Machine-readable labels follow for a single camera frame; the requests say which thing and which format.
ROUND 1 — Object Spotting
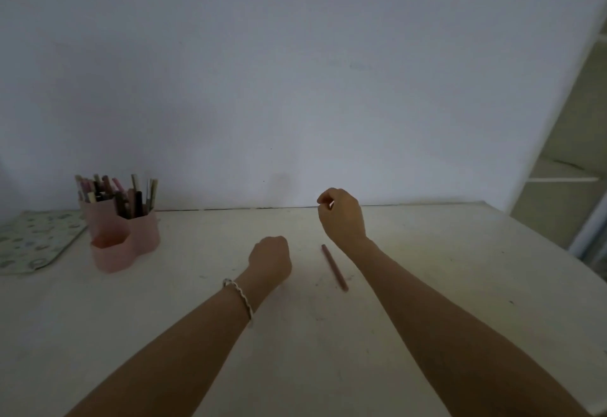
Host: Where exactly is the person's left hand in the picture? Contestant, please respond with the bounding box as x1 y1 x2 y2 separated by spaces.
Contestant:
248 236 293 296

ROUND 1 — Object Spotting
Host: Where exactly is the person's right hand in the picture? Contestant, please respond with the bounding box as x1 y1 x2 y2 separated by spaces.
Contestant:
317 188 370 251

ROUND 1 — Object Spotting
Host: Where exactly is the person's left forearm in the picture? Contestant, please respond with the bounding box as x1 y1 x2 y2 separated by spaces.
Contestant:
64 273 274 417

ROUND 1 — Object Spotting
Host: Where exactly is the person's right forearm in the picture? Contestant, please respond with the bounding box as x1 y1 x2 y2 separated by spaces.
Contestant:
342 237 591 417

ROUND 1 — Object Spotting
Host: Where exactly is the pink pencil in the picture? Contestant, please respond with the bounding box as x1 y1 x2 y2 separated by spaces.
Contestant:
322 244 350 292

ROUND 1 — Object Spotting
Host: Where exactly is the pink pen holder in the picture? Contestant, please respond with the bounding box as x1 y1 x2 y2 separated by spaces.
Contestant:
79 197 160 274

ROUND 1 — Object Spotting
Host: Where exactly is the bunch of pens and pencils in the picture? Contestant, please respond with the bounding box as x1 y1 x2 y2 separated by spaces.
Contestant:
74 174 159 220

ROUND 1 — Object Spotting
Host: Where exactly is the white shelf unit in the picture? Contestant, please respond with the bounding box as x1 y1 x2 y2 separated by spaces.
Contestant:
510 18 607 282

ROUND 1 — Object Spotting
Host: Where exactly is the patterned mat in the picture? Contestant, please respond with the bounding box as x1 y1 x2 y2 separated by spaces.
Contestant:
0 210 89 276

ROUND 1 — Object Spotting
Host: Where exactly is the white beaded bracelet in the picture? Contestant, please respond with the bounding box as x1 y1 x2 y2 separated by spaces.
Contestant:
222 278 254 321

